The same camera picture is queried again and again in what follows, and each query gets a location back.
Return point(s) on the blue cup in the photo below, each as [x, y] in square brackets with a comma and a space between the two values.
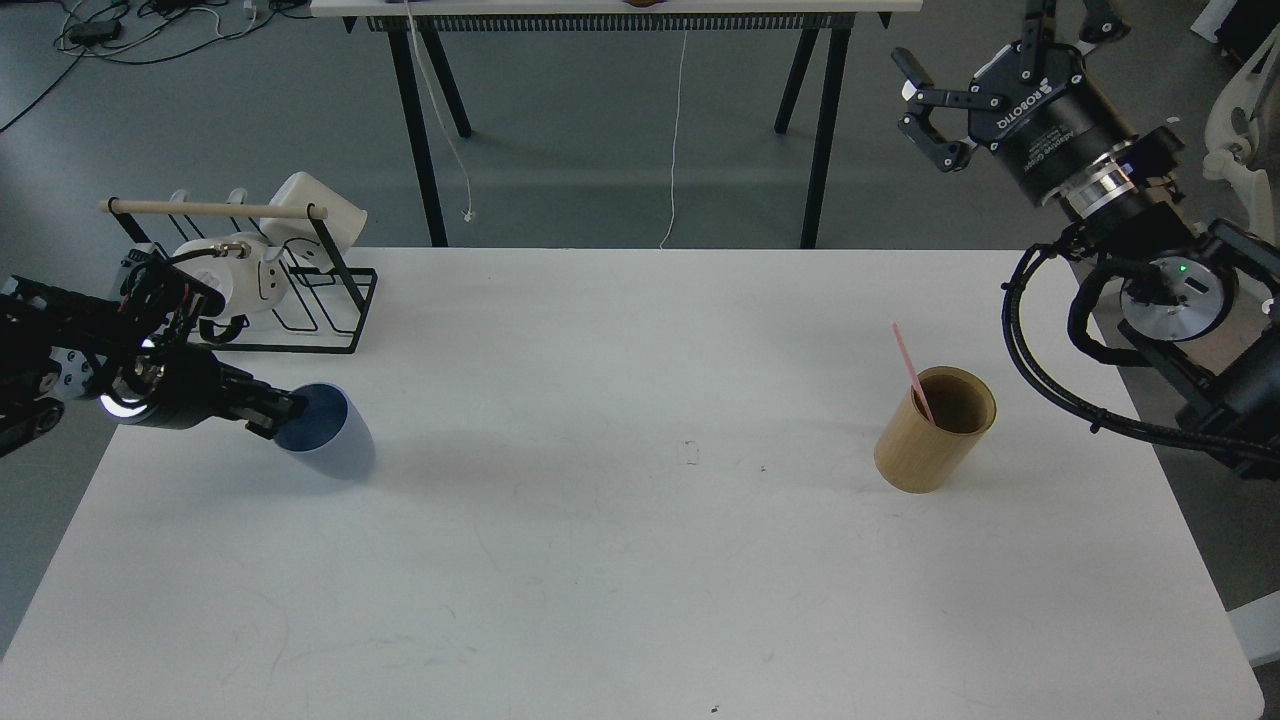
[330, 435]

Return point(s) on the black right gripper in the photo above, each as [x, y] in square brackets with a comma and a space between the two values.
[1050, 120]

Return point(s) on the white mug in rack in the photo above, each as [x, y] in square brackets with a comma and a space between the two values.
[247, 268]

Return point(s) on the bamboo cylinder holder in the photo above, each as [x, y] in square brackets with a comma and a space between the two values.
[927, 439]

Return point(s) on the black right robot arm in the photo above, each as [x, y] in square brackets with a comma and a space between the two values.
[1156, 281]

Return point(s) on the white chair base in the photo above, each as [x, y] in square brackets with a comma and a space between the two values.
[1241, 138]

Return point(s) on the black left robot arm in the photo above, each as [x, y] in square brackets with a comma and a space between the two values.
[133, 351]

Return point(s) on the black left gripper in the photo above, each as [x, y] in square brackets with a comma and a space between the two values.
[193, 386]

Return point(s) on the black wire dish rack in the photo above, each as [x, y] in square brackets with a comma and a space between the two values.
[321, 313]

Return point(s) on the pink chopstick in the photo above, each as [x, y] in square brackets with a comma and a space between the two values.
[917, 390]

